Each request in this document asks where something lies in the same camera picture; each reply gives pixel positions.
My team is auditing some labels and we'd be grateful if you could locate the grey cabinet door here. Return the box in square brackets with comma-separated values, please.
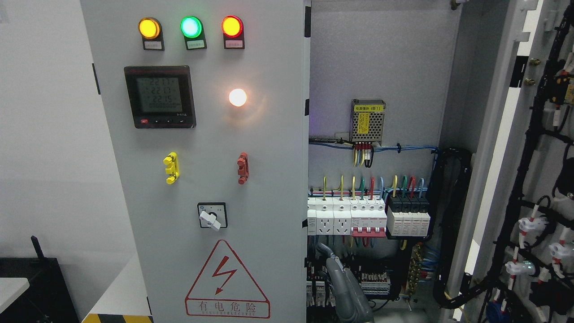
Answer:
[81, 0, 309, 323]
[448, 0, 574, 323]

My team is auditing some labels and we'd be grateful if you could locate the red terminal connector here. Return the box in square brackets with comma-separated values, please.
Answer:
[236, 152, 249, 185]

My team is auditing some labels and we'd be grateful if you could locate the white double socket module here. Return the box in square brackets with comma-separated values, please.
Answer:
[315, 197, 352, 236]

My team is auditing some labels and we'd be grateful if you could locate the white glowing indicator lamp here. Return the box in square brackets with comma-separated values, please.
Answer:
[228, 88, 248, 108]

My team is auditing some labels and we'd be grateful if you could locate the perforated metal power supply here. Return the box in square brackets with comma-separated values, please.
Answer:
[350, 99, 386, 143]

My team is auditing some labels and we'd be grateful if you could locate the yellow terminal connector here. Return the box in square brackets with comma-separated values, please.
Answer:
[163, 152, 180, 185]

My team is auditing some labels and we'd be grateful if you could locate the black white surge protector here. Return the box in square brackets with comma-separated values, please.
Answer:
[386, 194, 431, 237]

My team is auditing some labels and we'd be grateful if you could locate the black relay terminal row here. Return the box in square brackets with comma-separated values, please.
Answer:
[305, 260, 391, 307]

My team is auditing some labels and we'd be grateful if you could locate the black digital power meter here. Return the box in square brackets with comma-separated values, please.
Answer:
[124, 65, 196, 129]

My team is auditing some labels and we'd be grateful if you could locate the red electric warning sticker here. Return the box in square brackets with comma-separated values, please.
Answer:
[185, 240, 271, 319]

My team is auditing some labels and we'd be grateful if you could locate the red indicator lamp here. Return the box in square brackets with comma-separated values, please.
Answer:
[221, 16, 245, 49]

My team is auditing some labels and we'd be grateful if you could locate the green indicator lamp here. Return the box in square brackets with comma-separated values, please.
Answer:
[180, 16, 207, 50]

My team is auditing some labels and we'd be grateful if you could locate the brass ground terminal bar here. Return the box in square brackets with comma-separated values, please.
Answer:
[404, 242, 423, 298]

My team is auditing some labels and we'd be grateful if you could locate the yellow indicator lamp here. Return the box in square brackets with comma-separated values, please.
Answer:
[138, 17, 165, 51]

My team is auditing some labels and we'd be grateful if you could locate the black box with antenna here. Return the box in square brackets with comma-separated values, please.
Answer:
[0, 236, 79, 323]

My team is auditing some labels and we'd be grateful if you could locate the white rotary selector switch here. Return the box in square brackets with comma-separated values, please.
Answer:
[197, 202, 228, 231]

